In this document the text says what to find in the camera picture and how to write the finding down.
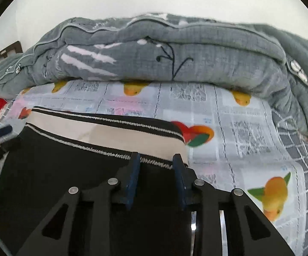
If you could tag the grey quilted comforter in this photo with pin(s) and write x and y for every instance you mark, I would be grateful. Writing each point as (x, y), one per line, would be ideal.
(257, 59)

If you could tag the black pants with white stripe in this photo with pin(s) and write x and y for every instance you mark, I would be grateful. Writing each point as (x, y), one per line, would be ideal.
(60, 150)

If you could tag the fruit print grey bedsheet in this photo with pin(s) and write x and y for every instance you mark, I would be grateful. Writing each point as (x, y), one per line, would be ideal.
(232, 139)

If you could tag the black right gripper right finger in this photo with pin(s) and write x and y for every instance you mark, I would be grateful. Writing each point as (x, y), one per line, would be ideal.
(248, 231)

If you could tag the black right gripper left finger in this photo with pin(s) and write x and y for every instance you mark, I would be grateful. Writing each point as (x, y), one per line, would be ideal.
(79, 224)

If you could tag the dark wooden headboard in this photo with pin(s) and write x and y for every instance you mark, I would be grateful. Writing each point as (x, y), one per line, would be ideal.
(14, 48)

